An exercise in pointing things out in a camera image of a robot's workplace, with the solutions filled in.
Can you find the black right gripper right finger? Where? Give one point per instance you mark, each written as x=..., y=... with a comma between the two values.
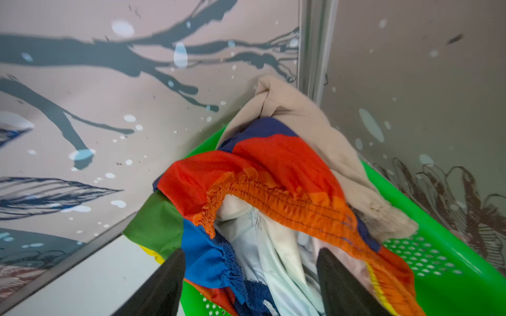
x=342, y=294

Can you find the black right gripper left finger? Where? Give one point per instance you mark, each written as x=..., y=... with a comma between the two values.
x=160, y=295

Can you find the rainbow striped shorts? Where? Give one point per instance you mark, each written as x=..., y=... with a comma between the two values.
x=267, y=229

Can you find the beige shorts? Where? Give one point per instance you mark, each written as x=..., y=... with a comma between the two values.
x=279, y=100

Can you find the green plastic basket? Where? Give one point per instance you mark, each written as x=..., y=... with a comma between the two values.
x=428, y=273

